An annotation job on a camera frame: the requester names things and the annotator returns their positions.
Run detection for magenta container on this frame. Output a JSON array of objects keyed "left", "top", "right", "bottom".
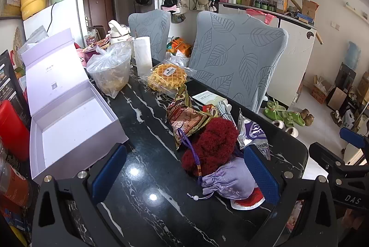
[{"left": 75, "top": 48, "right": 100, "bottom": 69}]

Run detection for white fridge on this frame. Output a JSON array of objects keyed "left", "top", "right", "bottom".
[{"left": 23, "top": 0, "right": 88, "bottom": 42}]

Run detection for green sandal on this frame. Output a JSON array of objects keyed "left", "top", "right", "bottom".
[
  {"left": 281, "top": 111, "right": 305, "bottom": 128},
  {"left": 265, "top": 101, "right": 286, "bottom": 120}
]

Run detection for packaged waffles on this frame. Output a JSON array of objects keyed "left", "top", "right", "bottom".
[{"left": 147, "top": 61, "right": 196, "bottom": 96}]

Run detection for orange snack bag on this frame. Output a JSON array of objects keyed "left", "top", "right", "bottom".
[{"left": 167, "top": 37, "right": 193, "bottom": 57}]

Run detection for cardboard box with papers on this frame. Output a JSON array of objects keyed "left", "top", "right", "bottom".
[{"left": 311, "top": 75, "right": 335, "bottom": 105}]

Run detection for blue water jug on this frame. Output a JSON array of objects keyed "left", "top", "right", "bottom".
[{"left": 344, "top": 42, "right": 361, "bottom": 69}]

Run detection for grey leaf-pattern chair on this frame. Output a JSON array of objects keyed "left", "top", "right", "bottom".
[
  {"left": 188, "top": 11, "right": 289, "bottom": 115},
  {"left": 128, "top": 9, "right": 171, "bottom": 61}
]

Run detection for black flat panels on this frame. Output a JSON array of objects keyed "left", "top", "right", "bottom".
[{"left": 326, "top": 62, "right": 358, "bottom": 117}]

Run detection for white cable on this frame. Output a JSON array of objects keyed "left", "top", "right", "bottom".
[{"left": 217, "top": 101, "right": 235, "bottom": 122}]

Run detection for cluster of clear spice jars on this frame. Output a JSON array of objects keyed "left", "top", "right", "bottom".
[{"left": 0, "top": 137, "right": 32, "bottom": 207}]

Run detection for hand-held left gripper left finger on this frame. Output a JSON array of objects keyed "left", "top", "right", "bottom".
[{"left": 31, "top": 143, "right": 128, "bottom": 247}]

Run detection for lavender tasselled sachet pouch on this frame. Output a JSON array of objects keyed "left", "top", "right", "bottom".
[{"left": 176, "top": 127, "right": 258, "bottom": 203}]

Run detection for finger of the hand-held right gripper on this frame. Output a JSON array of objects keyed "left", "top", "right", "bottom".
[
  {"left": 308, "top": 142, "right": 346, "bottom": 179},
  {"left": 339, "top": 127, "right": 369, "bottom": 156}
]

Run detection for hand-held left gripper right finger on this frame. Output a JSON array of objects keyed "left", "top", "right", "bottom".
[{"left": 244, "top": 145, "right": 339, "bottom": 247}]

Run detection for white cabinet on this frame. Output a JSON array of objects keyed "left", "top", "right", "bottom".
[{"left": 218, "top": 2, "right": 317, "bottom": 105}]

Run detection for dark red fuzzy scrunchie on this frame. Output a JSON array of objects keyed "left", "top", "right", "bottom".
[{"left": 181, "top": 117, "right": 240, "bottom": 177}]

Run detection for gold red cereal bag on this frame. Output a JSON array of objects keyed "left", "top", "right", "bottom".
[{"left": 167, "top": 85, "right": 214, "bottom": 149}]

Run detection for red plastic canister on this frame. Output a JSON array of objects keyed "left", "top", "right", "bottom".
[{"left": 0, "top": 100, "right": 31, "bottom": 154}]

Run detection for brown shoes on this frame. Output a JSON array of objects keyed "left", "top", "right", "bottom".
[{"left": 300, "top": 108, "right": 315, "bottom": 126}]

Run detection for clear box of red snacks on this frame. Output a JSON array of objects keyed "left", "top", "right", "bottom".
[{"left": 84, "top": 33, "right": 111, "bottom": 51}]

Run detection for pink plastic bag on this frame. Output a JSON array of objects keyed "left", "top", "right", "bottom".
[{"left": 246, "top": 8, "right": 274, "bottom": 25}]

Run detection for black printed bag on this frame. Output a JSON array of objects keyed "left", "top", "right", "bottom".
[{"left": 0, "top": 50, "right": 32, "bottom": 132}]

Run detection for red fan-shaped fabric pouch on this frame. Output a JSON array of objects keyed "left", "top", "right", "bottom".
[{"left": 231, "top": 188, "right": 266, "bottom": 211}]

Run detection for row of bottles and jars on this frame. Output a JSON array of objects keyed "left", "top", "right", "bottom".
[{"left": 219, "top": 0, "right": 289, "bottom": 14}]

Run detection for clear bag with bowl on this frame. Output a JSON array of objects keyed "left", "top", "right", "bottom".
[{"left": 86, "top": 41, "right": 132, "bottom": 99}]

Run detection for silver purple snack packet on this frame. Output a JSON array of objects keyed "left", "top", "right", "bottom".
[{"left": 237, "top": 109, "right": 271, "bottom": 161}]

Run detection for lavender gift box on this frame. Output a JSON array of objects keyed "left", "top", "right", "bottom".
[{"left": 21, "top": 28, "right": 129, "bottom": 185}]

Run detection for open cardboard box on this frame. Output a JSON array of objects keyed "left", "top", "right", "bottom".
[{"left": 297, "top": 0, "right": 319, "bottom": 24}]

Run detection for brown wooden door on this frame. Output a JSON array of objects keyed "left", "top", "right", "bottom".
[{"left": 83, "top": 0, "right": 113, "bottom": 31}]

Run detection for white slipper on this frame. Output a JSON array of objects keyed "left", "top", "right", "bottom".
[{"left": 272, "top": 119, "right": 299, "bottom": 136}]

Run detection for yellow pot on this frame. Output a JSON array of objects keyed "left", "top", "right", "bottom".
[{"left": 20, "top": 0, "right": 60, "bottom": 20}]

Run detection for grey plastic bag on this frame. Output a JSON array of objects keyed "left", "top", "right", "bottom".
[{"left": 26, "top": 26, "right": 49, "bottom": 44}]

